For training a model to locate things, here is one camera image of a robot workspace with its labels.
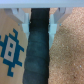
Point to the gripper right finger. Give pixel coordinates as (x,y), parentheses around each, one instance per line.
(54,23)

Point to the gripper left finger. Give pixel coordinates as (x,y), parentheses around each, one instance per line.
(24,19)

